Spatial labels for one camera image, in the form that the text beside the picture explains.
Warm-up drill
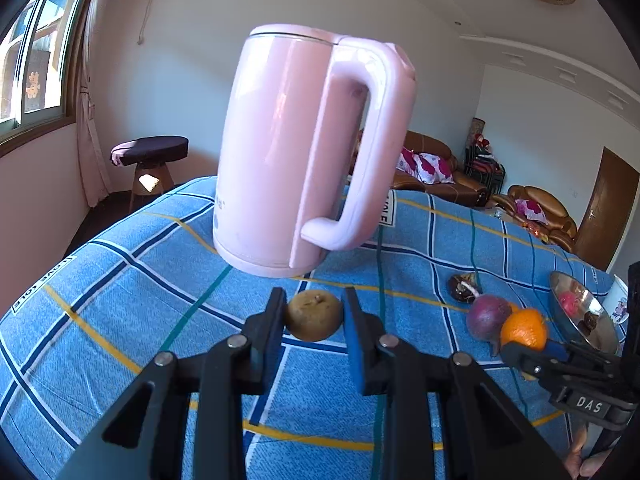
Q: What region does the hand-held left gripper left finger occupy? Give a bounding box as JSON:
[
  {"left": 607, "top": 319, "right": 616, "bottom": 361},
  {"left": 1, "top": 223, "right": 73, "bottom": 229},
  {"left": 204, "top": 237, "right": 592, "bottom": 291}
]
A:
[{"left": 55, "top": 287, "right": 288, "bottom": 480}]

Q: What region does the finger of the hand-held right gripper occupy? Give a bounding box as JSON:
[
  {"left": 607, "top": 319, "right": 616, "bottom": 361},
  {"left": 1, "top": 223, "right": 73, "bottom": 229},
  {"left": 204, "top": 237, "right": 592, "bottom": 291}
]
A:
[
  {"left": 501, "top": 342, "right": 621, "bottom": 401},
  {"left": 546, "top": 341, "right": 621, "bottom": 373}
]

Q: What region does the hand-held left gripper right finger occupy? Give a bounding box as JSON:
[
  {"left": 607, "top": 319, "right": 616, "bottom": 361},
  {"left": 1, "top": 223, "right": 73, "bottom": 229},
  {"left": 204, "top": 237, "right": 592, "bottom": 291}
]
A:
[{"left": 341, "top": 287, "right": 571, "bottom": 480}]

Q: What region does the brown russet pear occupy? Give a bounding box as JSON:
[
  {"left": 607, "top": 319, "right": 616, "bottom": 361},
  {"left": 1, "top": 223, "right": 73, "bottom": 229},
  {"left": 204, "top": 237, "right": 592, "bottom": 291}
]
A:
[{"left": 285, "top": 290, "right": 345, "bottom": 342}]

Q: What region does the purple beetroot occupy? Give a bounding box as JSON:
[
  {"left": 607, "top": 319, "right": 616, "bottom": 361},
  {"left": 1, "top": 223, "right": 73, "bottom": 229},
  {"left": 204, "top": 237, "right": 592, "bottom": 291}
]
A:
[{"left": 466, "top": 295, "right": 513, "bottom": 356}]

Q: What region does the metal bowl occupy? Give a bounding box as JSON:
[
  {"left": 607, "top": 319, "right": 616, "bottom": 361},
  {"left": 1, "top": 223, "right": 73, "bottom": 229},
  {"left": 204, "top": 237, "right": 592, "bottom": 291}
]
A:
[{"left": 548, "top": 271, "right": 621, "bottom": 353}]

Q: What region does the person's right hand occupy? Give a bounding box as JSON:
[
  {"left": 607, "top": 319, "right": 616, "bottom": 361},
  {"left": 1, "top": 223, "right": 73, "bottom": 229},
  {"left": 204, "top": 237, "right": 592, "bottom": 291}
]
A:
[{"left": 564, "top": 422, "right": 608, "bottom": 480}]

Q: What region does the red apple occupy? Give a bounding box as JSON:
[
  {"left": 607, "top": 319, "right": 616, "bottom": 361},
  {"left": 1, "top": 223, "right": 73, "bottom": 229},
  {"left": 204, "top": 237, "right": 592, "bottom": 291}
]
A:
[{"left": 559, "top": 290, "right": 587, "bottom": 317}]

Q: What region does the white cartoon print cup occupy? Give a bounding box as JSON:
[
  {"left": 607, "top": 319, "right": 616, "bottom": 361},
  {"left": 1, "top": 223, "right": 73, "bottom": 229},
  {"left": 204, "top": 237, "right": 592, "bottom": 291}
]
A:
[{"left": 602, "top": 274, "right": 631, "bottom": 325}]

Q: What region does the dark brown shrivelled fruit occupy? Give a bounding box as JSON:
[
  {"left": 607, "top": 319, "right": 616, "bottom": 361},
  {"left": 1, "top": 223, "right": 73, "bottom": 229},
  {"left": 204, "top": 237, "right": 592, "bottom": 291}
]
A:
[{"left": 446, "top": 272, "right": 483, "bottom": 304}]

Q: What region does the pile of snacks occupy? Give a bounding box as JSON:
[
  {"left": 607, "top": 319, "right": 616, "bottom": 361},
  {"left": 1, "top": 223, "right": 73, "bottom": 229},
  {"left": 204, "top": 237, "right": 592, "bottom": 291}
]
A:
[{"left": 522, "top": 220, "right": 550, "bottom": 242}]

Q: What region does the brown leather armchair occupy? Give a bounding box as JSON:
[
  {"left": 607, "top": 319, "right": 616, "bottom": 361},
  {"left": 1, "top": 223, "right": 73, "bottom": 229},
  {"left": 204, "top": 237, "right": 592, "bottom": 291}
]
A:
[{"left": 492, "top": 185, "right": 578, "bottom": 253}]

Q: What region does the floral cushion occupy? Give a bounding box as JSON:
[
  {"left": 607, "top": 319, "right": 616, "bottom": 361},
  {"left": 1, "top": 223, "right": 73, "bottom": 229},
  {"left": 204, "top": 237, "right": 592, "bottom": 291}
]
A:
[
  {"left": 417, "top": 152, "right": 456, "bottom": 185},
  {"left": 397, "top": 149, "right": 426, "bottom": 176},
  {"left": 515, "top": 199, "right": 547, "bottom": 223}
]

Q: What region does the blue plaid blanket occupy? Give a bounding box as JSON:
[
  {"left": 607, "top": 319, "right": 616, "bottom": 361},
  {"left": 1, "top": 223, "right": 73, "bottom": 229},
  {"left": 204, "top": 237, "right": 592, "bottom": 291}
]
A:
[{"left": 0, "top": 176, "right": 628, "bottom": 480}]

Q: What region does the brown wooden door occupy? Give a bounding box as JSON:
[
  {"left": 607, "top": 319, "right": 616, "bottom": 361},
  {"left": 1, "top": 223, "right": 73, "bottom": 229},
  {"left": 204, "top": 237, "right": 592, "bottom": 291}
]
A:
[{"left": 572, "top": 146, "right": 640, "bottom": 272}]

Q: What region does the pink electric kettle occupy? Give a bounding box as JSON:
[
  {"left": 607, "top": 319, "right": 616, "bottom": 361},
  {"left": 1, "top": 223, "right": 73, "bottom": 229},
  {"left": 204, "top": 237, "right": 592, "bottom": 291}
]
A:
[{"left": 212, "top": 24, "right": 418, "bottom": 277}]

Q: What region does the brown leather sofa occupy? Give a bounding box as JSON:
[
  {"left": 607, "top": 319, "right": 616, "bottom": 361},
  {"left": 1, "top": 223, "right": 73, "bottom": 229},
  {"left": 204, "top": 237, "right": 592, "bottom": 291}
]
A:
[{"left": 350, "top": 130, "right": 490, "bottom": 207}]

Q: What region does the stack of chairs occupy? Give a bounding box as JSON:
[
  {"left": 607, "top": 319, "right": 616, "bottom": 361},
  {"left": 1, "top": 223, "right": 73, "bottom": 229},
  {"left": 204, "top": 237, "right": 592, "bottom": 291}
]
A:
[{"left": 464, "top": 145, "right": 506, "bottom": 196}]

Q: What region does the wooden stool with dark cushion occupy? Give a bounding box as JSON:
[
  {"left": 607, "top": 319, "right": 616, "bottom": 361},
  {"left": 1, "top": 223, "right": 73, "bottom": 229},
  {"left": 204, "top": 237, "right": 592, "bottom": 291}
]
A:
[{"left": 110, "top": 136, "right": 190, "bottom": 213}]

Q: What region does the pink curtain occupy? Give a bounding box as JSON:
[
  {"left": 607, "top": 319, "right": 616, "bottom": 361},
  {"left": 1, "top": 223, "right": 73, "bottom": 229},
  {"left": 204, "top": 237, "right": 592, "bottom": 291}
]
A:
[{"left": 75, "top": 0, "right": 112, "bottom": 208}]

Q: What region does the window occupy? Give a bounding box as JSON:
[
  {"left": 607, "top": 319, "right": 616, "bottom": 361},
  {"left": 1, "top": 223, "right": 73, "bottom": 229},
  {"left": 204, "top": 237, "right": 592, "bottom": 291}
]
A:
[{"left": 0, "top": 0, "right": 93, "bottom": 146}]

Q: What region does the air conditioner hose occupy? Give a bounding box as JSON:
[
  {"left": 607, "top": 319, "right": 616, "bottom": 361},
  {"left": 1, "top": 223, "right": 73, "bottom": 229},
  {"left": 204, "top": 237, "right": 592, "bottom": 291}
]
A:
[{"left": 136, "top": 0, "right": 162, "bottom": 46}]

